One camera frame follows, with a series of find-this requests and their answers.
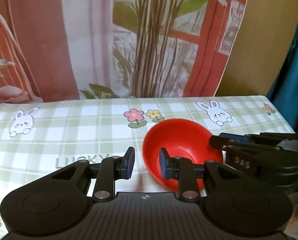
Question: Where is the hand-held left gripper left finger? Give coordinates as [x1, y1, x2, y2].
[22, 147, 136, 202]

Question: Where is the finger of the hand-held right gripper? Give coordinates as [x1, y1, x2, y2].
[219, 132, 298, 143]
[208, 135, 283, 178]

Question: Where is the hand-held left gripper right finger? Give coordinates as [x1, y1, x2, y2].
[159, 148, 264, 202]

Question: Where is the red bowl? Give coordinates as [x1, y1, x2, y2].
[142, 119, 224, 191]

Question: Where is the teal curtain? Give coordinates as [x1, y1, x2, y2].
[266, 22, 298, 134]

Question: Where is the checked bunny tablecloth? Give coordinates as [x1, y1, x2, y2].
[0, 95, 297, 232]

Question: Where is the brown wooden board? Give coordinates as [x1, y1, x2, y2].
[215, 0, 298, 97]

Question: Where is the printed room scene wall cloth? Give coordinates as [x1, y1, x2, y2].
[0, 0, 252, 105]

